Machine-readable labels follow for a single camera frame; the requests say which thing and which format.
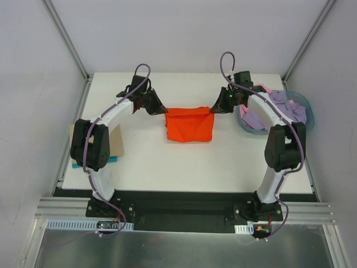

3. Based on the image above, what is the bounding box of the folded beige t-shirt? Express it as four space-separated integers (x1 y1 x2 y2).
69 124 124 158

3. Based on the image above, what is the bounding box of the slotted cable duct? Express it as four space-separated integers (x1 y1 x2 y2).
234 224 254 235
47 219 134 232

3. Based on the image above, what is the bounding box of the orange t-shirt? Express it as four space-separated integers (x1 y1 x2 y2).
165 107 215 143

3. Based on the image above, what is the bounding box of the lavender t-shirt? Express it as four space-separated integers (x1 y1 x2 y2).
239 90 307 133

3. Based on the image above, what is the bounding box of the right aluminium frame post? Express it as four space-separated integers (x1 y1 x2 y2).
281 0 337 85

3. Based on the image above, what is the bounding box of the aluminium frame post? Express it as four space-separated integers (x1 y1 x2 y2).
41 0 93 82
281 0 337 85

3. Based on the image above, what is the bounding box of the pink t-shirt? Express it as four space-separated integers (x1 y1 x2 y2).
239 84 293 122

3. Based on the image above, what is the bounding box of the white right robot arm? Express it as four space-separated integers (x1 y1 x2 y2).
210 71 306 221

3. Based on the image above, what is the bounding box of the right slotted cable duct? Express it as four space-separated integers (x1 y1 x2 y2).
234 224 254 235

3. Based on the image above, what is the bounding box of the left aluminium frame post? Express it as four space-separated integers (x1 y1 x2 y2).
41 0 93 82

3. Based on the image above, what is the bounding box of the folded teal t-shirt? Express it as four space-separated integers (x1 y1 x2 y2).
71 156 118 169

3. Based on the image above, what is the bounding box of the left slotted cable duct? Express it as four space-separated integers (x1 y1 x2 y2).
47 219 134 232

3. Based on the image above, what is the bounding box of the blue plastic basket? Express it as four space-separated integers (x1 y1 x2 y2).
238 89 314 135

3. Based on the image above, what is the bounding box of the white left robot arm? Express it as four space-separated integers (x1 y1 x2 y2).
70 74 168 217

